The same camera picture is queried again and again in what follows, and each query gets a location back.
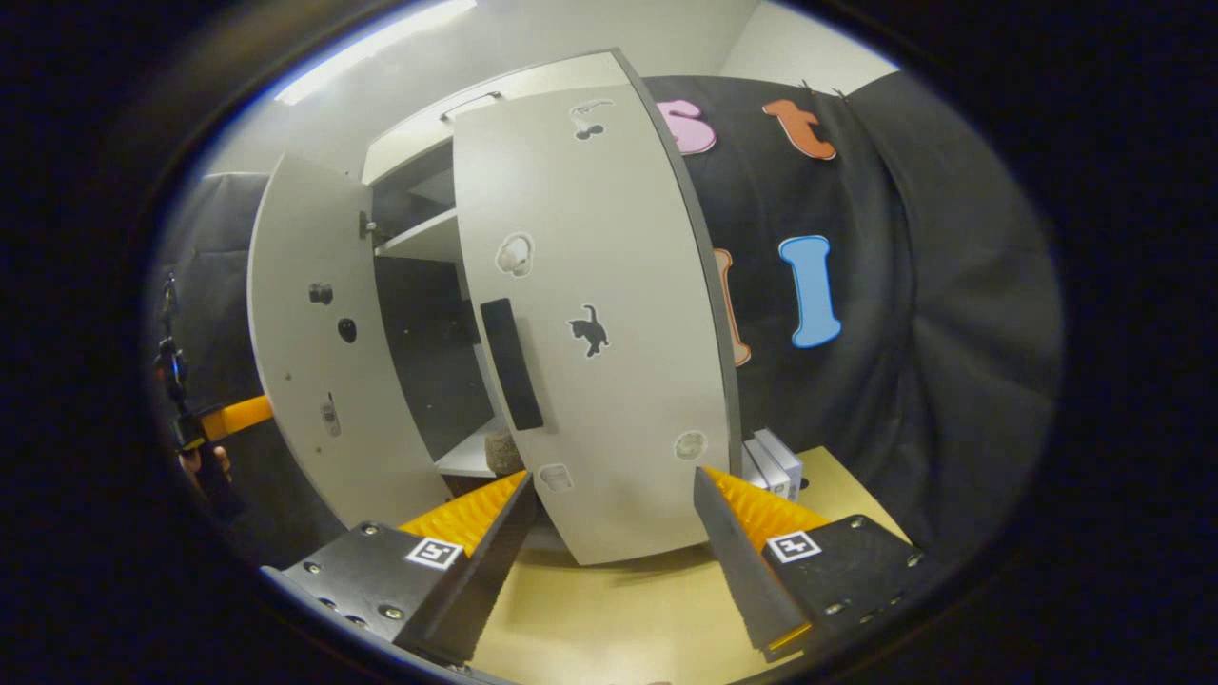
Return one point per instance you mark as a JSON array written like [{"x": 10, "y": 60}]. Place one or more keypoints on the white door with camera sticker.
[{"x": 314, "y": 419}]

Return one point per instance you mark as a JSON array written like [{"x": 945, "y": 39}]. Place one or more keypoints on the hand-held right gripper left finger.
[{"x": 485, "y": 590}]

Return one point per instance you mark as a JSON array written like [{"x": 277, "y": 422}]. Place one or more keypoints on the white box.
[{"x": 766, "y": 471}]

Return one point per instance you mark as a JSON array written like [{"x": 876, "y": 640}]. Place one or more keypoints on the white cabinet drawer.
[{"x": 419, "y": 143}]

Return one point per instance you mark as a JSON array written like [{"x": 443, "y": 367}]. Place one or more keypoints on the white shoe cabinet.
[{"x": 428, "y": 352}]

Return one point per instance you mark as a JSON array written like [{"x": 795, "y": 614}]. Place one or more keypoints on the brown fuzzy shoe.
[{"x": 502, "y": 455}]

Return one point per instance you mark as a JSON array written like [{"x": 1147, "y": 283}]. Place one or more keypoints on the white door with cat sticker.
[{"x": 618, "y": 409}]

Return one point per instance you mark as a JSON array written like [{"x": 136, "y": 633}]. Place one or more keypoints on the metal door hinge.
[{"x": 367, "y": 225}]

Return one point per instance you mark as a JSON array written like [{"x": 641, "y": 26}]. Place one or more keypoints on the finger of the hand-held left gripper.
[{"x": 238, "y": 417}]

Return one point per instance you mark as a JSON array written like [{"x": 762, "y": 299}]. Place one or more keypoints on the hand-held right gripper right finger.
[{"x": 737, "y": 571}]

